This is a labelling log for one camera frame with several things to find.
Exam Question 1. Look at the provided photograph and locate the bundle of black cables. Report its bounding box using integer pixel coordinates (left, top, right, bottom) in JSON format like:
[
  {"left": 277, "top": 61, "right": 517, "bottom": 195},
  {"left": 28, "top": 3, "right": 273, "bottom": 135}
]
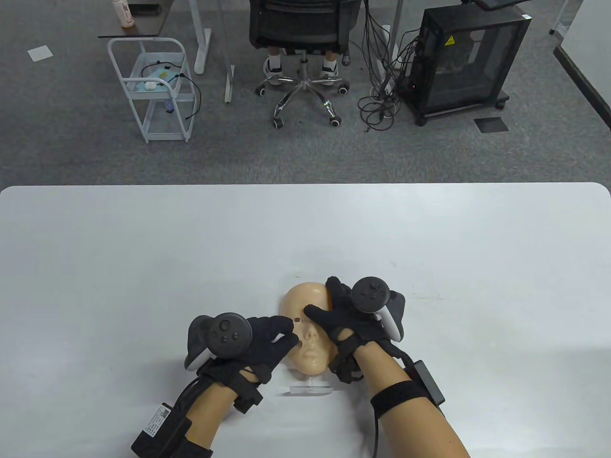
[{"left": 357, "top": 0, "right": 423, "bottom": 133}]

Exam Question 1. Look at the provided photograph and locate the person's left forearm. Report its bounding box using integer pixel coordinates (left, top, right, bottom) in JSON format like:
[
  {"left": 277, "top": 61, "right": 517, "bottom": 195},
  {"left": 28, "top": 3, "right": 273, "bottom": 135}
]
[{"left": 184, "top": 381, "right": 239, "bottom": 451}]

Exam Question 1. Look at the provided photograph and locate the black left forearm strap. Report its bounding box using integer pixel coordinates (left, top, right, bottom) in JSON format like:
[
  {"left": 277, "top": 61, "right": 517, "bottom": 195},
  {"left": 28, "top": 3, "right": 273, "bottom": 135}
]
[{"left": 178, "top": 431, "right": 214, "bottom": 458}]

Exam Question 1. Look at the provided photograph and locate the white desk leg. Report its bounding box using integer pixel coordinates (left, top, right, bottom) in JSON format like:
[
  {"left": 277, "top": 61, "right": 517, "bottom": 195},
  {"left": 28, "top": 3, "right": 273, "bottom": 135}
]
[
  {"left": 383, "top": 0, "right": 405, "bottom": 94},
  {"left": 217, "top": 0, "right": 236, "bottom": 104}
]

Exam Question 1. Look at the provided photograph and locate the black cable in cart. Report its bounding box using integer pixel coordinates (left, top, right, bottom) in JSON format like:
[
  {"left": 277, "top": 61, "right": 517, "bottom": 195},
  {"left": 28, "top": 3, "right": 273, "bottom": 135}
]
[{"left": 140, "top": 59, "right": 202, "bottom": 121}]

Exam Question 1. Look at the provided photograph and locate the person's right forearm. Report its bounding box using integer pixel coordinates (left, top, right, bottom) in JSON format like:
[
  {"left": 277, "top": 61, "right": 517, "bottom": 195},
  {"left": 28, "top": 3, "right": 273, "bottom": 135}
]
[{"left": 356, "top": 343, "right": 472, "bottom": 458}]

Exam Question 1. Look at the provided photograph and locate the white pink bottle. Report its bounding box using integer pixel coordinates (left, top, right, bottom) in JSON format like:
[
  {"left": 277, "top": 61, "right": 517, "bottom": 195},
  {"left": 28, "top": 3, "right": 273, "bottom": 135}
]
[{"left": 110, "top": 0, "right": 136, "bottom": 29}]

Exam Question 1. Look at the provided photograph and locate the black computer tower case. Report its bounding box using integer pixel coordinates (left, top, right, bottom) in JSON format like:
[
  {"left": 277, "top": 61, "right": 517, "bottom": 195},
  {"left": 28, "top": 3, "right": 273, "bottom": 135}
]
[{"left": 399, "top": 6, "right": 532, "bottom": 127}]

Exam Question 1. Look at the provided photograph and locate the person's left hand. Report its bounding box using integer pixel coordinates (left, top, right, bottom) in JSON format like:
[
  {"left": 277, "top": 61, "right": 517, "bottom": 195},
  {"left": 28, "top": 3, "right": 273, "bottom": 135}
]
[{"left": 200, "top": 316, "right": 300, "bottom": 387}]

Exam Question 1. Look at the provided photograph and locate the black white right hand controller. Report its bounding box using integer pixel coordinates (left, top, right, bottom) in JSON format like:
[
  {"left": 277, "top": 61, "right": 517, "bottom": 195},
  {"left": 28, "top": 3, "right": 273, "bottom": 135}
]
[{"left": 351, "top": 276, "right": 407, "bottom": 343}]

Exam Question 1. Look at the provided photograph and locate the dark floor plate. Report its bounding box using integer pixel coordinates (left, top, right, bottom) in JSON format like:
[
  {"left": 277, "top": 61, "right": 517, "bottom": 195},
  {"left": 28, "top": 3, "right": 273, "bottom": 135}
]
[{"left": 473, "top": 116, "right": 509, "bottom": 134}]

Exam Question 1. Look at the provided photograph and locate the black right forearm cable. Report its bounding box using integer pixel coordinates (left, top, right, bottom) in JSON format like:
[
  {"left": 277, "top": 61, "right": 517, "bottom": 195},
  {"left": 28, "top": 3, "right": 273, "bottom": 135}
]
[{"left": 371, "top": 414, "right": 384, "bottom": 458}]

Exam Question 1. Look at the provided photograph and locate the black forearm strap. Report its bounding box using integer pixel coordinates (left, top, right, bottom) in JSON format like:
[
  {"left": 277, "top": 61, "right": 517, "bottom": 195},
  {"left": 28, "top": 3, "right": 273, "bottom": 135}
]
[
  {"left": 369, "top": 381, "right": 442, "bottom": 421},
  {"left": 178, "top": 431, "right": 214, "bottom": 458}
]

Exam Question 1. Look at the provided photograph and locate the pale blue device in cart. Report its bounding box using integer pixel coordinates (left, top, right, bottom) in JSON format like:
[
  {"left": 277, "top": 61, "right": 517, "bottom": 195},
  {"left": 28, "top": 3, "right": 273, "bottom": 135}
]
[{"left": 125, "top": 66, "right": 185, "bottom": 94}]

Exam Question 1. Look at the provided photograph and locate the clear acrylic stand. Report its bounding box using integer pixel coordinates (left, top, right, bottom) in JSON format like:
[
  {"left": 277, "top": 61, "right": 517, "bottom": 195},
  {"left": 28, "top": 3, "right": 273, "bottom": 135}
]
[{"left": 278, "top": 376, "right": 336, "bottom": 397}]

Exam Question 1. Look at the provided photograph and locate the black right forearm strap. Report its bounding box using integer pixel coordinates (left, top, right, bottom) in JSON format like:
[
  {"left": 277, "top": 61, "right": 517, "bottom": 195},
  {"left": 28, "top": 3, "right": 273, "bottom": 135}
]
[{"left": 369, "top": 381, "right": 442, "bottom": 421}]

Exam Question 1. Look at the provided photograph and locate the black box on left forearm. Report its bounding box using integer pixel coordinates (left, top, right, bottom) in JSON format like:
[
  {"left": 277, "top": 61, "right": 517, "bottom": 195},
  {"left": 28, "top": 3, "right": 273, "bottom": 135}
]
[{"left": 130, "top": 403, "right": 192, "bottom": 458}]

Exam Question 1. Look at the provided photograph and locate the white table with dark edge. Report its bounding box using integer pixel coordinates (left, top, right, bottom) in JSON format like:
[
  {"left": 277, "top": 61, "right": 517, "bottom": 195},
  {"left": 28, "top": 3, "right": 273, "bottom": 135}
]
[{"left": 553, "top": 0, "right": 611, "bottom": 130}]

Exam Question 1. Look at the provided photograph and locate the black left wrist module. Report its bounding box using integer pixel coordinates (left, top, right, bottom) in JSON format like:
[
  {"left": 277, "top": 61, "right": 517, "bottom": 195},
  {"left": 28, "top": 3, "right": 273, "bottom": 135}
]
[{"left": 233, "top": 367, "right": 264, "bottom": 414}]

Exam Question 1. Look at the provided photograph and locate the black mesh office chair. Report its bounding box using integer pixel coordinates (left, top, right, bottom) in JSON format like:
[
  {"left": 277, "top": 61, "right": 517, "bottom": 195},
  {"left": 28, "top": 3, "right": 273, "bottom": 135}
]
[{"left": 249, "top": 0, "right": 362, "bottom": 129}]

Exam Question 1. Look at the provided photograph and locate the black white hand controller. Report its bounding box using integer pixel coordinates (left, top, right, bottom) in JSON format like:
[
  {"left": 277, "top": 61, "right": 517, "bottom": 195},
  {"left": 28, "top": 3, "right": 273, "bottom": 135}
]
[
  {"left": 184, "top": 312, "right": 253, "bottom": 373},
  {"left": 351, "top": 276, "right": 407, "bottom": 343}
]

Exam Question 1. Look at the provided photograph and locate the black wrist module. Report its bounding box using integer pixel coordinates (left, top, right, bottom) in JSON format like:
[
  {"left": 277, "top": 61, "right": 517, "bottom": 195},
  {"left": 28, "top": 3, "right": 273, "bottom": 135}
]
[
  {"left": 233, "top": 367, "right": 264, "bottom": 414},
  {"left": 328, "top": 352, "right": 364, "bottom": 384}
]

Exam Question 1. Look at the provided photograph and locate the dark desk with white leg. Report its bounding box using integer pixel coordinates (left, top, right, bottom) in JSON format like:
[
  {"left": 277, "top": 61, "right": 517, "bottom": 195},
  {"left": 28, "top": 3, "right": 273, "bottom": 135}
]
[{"left": 97, "top": 0, "right": 212, "bottom": 75}]

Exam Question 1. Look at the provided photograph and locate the black white left hand controller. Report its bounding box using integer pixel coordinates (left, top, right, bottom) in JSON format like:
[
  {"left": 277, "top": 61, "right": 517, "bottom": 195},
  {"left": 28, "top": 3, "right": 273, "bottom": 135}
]
[{"left": 184, "top": 312, "right": 253, "bottom": 373}]

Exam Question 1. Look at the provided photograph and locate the beige silicone practice face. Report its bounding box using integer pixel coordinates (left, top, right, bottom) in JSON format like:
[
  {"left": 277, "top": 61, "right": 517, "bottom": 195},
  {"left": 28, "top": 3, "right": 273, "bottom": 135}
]
[{"left": 279, "top": 282, "right": 335, "bottom": 375}]

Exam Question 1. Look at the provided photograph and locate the person's right hand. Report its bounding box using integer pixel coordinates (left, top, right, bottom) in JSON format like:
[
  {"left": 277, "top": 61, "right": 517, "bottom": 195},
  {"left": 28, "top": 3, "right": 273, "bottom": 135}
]
[{"left": 304, "top": 276, "right": 390, "bottom": 369}]

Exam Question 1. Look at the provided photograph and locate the black right wrist module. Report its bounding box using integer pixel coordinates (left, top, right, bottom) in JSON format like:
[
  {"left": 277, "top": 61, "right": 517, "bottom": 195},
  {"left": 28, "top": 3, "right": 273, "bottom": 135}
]
[{"left": 328, "top": 352, "right": 364, "bottom": 384}]

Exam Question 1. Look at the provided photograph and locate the black box on right forearm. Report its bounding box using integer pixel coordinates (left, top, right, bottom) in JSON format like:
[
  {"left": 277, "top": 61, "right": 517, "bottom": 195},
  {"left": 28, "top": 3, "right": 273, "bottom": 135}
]
[{"left": 410, "top": 360, "right": 446, "bottom": 407}]

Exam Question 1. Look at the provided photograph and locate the white metal trolley cart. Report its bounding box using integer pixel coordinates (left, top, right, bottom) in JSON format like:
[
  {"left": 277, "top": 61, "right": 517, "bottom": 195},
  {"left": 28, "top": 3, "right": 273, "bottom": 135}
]
[{"left": 107, "top": 37, "right": 197, "bottom": 144}]

